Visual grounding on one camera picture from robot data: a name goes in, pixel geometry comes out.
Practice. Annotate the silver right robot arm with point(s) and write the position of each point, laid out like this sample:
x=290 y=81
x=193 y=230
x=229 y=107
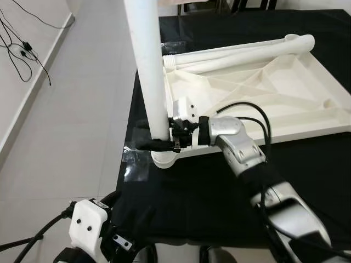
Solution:
x=236 y=142

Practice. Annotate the clear adhesive tape patch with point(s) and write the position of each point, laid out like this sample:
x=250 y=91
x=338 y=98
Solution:
x=170 y=45
x=137 y=170

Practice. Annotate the black tablecloth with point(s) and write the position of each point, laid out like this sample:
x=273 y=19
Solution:
x=208 y=203

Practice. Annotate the white plastic table top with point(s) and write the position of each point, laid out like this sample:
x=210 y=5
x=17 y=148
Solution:
x=274 y=93

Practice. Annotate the black power adapter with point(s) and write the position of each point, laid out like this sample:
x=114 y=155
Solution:
x=24 y=50

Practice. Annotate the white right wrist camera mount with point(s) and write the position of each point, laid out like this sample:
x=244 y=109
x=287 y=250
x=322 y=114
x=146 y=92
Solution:
x=184 y=108

